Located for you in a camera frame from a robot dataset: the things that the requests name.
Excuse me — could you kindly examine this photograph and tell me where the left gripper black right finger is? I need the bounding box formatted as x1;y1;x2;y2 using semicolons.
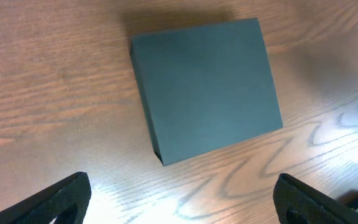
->
273;173;351;224

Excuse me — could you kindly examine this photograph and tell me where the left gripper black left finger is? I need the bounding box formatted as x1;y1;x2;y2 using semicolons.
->
0;172;91;224

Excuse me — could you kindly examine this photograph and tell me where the black gift box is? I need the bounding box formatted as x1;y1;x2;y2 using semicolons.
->
130;18;283;166

